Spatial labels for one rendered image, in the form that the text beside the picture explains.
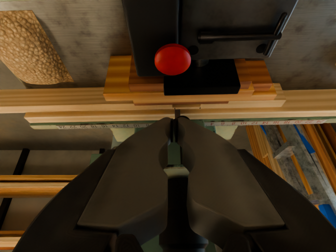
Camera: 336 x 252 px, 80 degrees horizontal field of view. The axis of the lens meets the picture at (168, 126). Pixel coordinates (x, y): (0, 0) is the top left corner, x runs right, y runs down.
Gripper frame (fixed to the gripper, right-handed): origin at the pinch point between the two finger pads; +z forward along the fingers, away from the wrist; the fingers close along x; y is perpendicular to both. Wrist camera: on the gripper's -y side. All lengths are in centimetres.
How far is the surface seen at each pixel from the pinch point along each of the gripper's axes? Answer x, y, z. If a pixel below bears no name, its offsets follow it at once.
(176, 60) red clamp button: 0.3, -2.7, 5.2
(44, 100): -22.1, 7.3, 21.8
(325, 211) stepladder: 61, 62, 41
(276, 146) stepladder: 58, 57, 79
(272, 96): 15.5, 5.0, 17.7
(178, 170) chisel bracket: 1.0, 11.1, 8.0
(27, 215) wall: -160, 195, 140
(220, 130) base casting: 18, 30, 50
